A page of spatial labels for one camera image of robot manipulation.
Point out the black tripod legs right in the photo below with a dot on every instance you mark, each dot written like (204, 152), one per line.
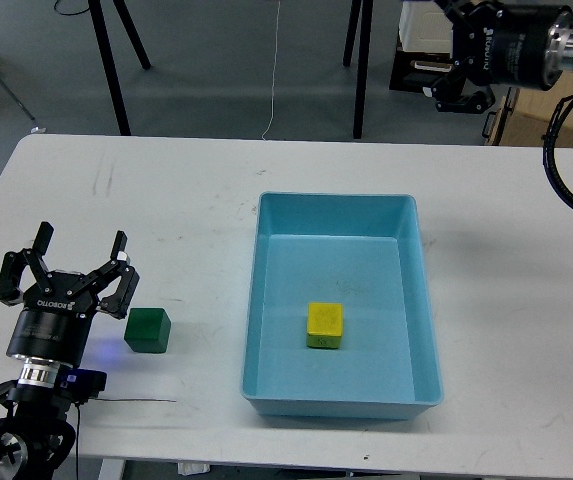
(358, 36)

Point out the green wooden block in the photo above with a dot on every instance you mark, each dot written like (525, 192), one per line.
(147, 330)

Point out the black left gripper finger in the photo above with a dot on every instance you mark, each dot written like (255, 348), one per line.
(14, 264)
(108, 289)

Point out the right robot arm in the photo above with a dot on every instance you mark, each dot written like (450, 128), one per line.
(522, 45)

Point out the wooden box with black handles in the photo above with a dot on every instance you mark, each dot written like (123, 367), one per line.
(523, 115)

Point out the white storage bin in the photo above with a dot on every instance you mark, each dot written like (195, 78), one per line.
(424, 28)

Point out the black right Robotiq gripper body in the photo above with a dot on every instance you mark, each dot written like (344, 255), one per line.
(512, 45)

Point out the yellow wooden block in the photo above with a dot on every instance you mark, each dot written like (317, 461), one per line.
(324, 327)

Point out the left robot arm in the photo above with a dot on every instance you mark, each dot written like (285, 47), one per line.
(35, 435)

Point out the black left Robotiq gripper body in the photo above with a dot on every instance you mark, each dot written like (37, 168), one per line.
(54, 326)

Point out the light blue plastic box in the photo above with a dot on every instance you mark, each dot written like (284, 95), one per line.
(365, 252)

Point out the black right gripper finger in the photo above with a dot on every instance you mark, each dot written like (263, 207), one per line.
(459, 12)
(448, 93)

